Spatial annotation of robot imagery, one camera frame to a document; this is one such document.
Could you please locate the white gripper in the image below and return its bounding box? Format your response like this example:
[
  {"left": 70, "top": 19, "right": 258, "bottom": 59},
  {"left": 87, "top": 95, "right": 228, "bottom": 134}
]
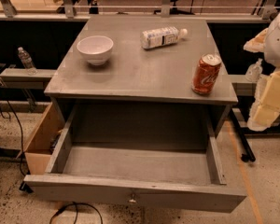
[{"left": 244, "top": 12, "right": 280, "bottom": 132}]

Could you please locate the red coke can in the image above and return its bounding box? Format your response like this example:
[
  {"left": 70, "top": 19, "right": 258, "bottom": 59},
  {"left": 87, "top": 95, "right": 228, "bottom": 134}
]
[{"left": 192, "top": 53, "right": 222, "bottom": 94}]

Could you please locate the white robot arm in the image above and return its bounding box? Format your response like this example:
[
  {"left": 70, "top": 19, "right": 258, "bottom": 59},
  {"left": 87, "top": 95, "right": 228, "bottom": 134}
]
[{"left": 244, "top": 12, "right": 280, "bottom": 132}]

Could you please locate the clear bottle right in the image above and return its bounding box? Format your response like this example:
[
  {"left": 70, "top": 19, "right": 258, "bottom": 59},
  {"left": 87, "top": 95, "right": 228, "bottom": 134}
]
[{"left": 245, "top": 58, "right": 262, "bottom": 82}]

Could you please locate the blue plastic bottle lying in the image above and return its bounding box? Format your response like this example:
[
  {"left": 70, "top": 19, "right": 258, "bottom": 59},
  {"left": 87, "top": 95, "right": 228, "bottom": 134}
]
[{"left": 140, "top": 26, "right": 188, "bottom": 49}]

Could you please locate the clear water bottle left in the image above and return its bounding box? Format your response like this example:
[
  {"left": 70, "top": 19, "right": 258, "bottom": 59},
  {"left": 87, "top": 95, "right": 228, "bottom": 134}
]
[{"left": 18, "top": 47, "right": 37, "bottom": 76}]

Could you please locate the grey bench right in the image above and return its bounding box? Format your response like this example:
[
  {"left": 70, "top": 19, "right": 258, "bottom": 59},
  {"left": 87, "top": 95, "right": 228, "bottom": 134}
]
[{"left": 229, "top": 75, "right": 257, "bottom": 96}]

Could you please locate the grey bench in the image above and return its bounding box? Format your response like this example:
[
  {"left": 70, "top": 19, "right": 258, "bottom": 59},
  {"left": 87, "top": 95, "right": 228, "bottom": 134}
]
[
  {"left": 229, "top": 75, "right": 257, "bottom": 96},
  {"left": 0, "top": 68, "right": 55, "bottom": 90}
]

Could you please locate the grey cabinet with top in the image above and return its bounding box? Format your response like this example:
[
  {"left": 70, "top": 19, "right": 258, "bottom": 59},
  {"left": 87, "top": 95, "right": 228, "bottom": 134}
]
[{"left": 43, "top": 15, "right": 239, "bottom": 138}]

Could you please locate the open grey drawer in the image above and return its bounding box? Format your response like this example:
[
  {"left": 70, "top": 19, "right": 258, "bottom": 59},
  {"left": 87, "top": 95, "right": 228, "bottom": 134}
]
[{"left": 25, "top": 103, "right": 245, "bottom": 213}]

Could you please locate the white ceramic bowl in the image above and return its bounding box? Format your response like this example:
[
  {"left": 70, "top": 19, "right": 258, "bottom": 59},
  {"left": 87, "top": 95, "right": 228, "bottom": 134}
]
[{"left": 77, "top": 35, "right": 114, "bottom": 65}]

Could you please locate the metal drawer knob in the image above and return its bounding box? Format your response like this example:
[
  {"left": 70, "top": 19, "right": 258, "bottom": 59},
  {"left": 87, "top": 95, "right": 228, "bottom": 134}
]
[{"left": 128, "top": 193, "right": 137, "bottom": 204}]

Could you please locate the cardboard box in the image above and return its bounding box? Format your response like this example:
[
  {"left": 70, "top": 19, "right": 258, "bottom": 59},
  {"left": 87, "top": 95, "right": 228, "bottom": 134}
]
[{"left": 23, "top": 103, "right": 64, "bottom": 175}]

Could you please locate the grey bench left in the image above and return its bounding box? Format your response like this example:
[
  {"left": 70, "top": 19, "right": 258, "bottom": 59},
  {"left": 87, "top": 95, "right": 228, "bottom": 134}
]
[{"left": 0, "top": 68, "right": 55, "bottom": 90}]

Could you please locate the black cable on floor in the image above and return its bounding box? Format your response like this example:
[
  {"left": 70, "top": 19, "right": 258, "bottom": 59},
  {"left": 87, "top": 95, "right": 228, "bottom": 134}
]
[{"left": 0, "top": 72, "right": 29, "bottom": 177}]

